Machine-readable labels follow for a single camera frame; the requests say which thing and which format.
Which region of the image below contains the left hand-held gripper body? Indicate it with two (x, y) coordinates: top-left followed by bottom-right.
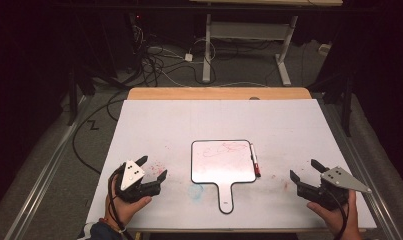
(114, 160), (162, 204)

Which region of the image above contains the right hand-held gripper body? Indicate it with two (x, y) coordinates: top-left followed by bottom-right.
(296, 165), (373, 212)

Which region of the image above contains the white marker with red cap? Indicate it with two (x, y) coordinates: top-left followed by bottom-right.
(249, 143), (262, 178)

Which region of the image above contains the white paddle whiteboard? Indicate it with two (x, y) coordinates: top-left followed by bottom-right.
(190, 139), (258, 215)

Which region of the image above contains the person's left hand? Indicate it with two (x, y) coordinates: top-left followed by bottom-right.
(104, 184), (153, 231)

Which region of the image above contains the person's right hand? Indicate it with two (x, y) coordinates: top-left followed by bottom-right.
(306, 190), (361, 236)

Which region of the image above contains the red and white wristband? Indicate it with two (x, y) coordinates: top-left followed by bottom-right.
(98, 217), (127, 234)

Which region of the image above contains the white table cover board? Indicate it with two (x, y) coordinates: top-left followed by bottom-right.
(85, 98), (378, 232)

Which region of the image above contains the black metal stand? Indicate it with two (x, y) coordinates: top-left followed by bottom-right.
(307, 71), (356, 138)
(66, 64), (97, 127)

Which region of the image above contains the wooden table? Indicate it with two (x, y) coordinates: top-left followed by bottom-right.
(126, 87), (313, 101)

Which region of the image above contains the white power strip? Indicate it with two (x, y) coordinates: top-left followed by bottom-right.
(318, 42), (333, 56)

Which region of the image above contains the aluminium floor rail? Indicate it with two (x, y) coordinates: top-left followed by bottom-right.
(322, 99), (403, 240)
(3, 94), (94, 240)

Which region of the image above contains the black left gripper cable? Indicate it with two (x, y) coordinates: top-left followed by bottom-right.
(108, 168), (134, 240)

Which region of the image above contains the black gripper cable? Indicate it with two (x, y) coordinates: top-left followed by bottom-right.
(108, 168), (134, 240)
(323, 189), (349, 240)

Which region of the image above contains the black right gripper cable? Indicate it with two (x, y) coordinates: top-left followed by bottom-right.
(323, 189), (349, 240)

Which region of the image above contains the long black floor cable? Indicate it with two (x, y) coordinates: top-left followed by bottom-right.
(72, 89), (130, 176)

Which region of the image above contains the bundle of black cables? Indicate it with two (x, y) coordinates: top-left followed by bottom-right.
(130, 23), (218, 88)

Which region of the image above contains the white metal desk frame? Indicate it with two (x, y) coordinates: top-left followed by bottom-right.
(188, 0), (344, 87)

